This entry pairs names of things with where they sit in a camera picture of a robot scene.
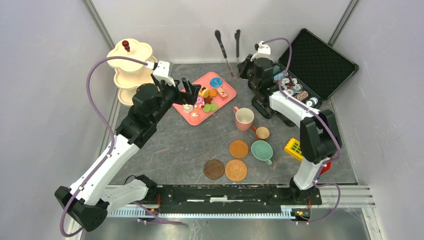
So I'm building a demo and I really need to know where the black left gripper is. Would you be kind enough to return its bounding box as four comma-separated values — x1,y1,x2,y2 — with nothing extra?
150,77,201,125

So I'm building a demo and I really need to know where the white cupcake toy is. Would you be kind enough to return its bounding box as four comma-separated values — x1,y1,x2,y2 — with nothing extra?
182,104,194,114

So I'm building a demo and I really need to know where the pink swirl cake toy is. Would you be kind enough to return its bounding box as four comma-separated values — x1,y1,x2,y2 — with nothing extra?
193,96,205,109

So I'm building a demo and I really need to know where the yellow cake toy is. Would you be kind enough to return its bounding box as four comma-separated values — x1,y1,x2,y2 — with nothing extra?
198,86,210,98

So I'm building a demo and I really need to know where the blue donut toy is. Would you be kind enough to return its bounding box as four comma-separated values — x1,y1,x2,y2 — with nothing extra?
209,77,223,89

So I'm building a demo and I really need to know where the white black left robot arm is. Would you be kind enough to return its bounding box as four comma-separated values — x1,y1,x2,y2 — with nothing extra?
54,78,201,232

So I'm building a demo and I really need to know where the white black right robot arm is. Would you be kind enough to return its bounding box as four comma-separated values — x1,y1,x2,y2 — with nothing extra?
237,39,342,204

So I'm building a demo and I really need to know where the brown star cookie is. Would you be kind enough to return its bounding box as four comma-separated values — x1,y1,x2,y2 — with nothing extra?
203,95,214,104

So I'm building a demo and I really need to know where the green round cookie left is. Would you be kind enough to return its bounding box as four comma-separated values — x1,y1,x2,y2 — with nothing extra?
202,104,212,113

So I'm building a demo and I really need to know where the green round cookie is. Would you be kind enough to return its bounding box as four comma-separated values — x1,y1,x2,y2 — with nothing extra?
210,103,219,112
202,104,212,113

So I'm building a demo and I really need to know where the orange flower cookie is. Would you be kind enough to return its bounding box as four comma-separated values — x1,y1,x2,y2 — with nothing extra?
209,90,218,98

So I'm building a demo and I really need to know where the pink serving tray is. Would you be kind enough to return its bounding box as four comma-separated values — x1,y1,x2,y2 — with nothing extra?
173,72,237,126

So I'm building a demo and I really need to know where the green round cookie right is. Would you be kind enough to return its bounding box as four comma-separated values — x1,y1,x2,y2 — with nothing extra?
210,103,219,112

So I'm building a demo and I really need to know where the pink slice cake toy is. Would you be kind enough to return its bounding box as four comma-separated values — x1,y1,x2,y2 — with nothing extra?
216,87,228,101

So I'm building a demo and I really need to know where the cream three-tier dessert stand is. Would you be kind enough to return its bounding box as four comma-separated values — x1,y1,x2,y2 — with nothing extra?
107,38,158,107

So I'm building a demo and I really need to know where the pink mug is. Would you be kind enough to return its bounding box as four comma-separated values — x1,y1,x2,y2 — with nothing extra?
233,106,255,132

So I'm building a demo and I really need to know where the orange round coaster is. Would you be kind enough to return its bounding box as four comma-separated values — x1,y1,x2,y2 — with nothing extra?
229,140,249,159

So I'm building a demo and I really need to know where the dark brown round coaster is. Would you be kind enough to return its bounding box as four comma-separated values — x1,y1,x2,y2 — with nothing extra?
203,159,225,180

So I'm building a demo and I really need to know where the small orange cup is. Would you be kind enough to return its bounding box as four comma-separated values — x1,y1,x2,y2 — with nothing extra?
252,126,271,141

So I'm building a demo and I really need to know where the woven tan round coaster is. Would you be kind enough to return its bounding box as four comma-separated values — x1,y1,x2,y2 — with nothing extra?
225,159,248,182

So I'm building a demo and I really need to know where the teal green cup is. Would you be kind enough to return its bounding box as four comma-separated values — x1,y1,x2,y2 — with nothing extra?
250,140,274,166

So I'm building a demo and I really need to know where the black poker chip case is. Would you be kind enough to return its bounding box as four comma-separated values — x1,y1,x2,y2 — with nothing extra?
247,28,360,128

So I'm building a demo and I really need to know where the yellow toy block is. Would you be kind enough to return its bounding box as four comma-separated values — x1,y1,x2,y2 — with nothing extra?
284,138,303,162

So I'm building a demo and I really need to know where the red toy block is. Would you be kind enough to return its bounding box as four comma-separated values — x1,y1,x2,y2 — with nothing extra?
319,161,332,176

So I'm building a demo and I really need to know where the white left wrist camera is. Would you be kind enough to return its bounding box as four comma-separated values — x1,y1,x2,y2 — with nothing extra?
145,60,176,88

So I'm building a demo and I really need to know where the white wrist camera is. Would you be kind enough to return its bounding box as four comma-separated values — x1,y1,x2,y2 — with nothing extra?
145,60,176,88
250,41,271,62

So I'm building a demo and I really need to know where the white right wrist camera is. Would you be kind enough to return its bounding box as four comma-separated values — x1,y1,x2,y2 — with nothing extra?
250,41,271,62

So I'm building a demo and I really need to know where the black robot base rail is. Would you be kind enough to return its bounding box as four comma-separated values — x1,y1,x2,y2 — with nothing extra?
138,184,323,220

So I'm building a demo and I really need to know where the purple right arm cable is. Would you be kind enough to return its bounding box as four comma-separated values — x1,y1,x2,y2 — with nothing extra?
263,37,342,225

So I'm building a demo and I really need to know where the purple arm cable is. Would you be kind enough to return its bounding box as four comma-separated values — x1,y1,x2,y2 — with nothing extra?
263,37,342,225
59,56,186,238

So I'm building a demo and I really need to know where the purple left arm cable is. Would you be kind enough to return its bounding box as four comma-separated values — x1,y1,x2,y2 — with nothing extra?
59,56,186,238

